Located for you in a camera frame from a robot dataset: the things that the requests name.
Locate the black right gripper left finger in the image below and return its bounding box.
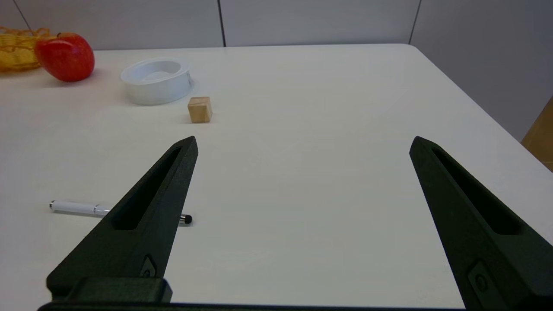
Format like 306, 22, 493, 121
46, 136, 199, 301

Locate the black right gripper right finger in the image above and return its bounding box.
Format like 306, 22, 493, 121
410, 136, 553, 311

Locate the white stylus pen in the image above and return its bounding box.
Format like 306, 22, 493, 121
49, 200, 193, 225

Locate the small wooden cube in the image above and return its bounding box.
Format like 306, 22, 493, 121
188, 96, 213, 124

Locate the white round plastic dish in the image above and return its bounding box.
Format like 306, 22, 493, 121
121, 58, 194, 105

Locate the red apple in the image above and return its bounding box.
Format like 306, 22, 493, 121
35, 32, 95, 83

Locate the yellow wicker basket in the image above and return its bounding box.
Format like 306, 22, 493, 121
0, 27, 50, 72

